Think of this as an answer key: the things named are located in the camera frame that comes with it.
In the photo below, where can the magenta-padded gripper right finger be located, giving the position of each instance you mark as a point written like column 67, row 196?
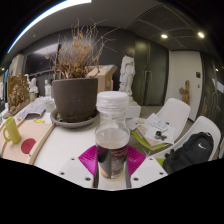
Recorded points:
column 136, row 160

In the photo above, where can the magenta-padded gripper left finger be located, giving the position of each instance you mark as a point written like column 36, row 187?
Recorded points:
column 87, row 160

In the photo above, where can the clear bottle with white cap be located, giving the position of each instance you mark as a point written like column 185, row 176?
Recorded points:
column 112, row 140

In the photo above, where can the grey plant saucer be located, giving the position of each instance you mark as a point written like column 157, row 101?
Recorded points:
column 75, row 124

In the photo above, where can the stack of papers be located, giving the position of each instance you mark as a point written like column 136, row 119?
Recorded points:
column 156, row 128

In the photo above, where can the black backpack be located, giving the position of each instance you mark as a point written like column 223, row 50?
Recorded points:
column 190, row 151

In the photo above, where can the light wooden drawing board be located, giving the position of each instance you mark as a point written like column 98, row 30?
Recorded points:
column 38, row 133

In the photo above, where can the flat round red coaster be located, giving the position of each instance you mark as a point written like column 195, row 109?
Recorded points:
column 28, row 146

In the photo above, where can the white chair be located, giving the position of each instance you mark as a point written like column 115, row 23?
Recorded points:
column 203, row 125
column 175, row 113

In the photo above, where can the small yellow tag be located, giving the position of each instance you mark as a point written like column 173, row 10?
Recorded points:
column 38, row 120

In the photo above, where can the dried plant in grey pot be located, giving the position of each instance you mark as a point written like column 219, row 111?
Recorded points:
column 75, row 98

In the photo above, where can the small grey tape roll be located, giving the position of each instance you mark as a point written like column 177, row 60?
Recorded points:
column 50, row 106

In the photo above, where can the printed newspaper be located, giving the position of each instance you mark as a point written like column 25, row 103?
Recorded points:
column 33, row 108

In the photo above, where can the yellow-green mug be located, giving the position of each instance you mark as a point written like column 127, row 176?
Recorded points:
column 12, row 131

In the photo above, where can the small white plaster statue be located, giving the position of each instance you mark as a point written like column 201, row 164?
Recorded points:
column 48, row 88

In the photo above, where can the wooden figure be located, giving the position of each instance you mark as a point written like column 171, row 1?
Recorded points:
column 185, row 93

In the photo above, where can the cardboard box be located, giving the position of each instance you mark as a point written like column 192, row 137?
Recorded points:
column 105, row 78

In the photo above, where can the white spray bottle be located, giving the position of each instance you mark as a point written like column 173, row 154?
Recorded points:
column 32, row 96

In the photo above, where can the tall white plaster statue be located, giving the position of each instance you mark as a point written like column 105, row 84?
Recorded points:
column 127, row 75

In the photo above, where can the white plaster bust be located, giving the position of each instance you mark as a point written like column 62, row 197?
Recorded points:
column 33, row 85

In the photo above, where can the brown carved sculpture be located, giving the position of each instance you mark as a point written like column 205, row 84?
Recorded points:
column 18, row 95

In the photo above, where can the round ceiling spotlight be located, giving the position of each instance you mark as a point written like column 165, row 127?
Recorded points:
column 164, row 36
column 200, row 34

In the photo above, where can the long ceiling light strip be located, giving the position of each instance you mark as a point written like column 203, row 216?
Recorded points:
column 43, row 15

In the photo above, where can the black wall screen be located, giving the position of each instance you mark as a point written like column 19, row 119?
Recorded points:
column 40, row 61

